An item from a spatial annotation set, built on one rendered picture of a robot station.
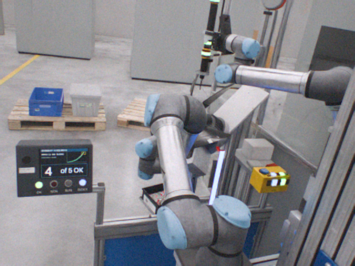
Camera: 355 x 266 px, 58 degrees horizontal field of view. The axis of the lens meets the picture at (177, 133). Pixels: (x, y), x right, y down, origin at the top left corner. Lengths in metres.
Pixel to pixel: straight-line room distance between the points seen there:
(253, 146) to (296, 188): 0.38
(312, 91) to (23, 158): 1.01
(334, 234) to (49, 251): 2.11
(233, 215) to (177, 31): 6.35
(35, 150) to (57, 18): 7.60
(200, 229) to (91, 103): 3.66
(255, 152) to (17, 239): 1.85
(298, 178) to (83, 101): 3.07
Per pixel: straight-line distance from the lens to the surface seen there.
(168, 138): 1.02
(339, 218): 0.84
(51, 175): 1.24
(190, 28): 7.13
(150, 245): 1.61
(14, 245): 2.71
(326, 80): 1.17
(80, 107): 4.45
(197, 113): 1.12
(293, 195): 2.19
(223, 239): 0.94
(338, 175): 0.82
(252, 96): 1.96
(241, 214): 0.93
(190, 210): 0.90
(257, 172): 1.61
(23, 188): 1.26
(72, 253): 2.58
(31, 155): 1.23
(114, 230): 1.48
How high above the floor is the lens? 1.79
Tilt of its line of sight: 23 degrees down
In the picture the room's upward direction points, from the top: 8 degrees clockwise
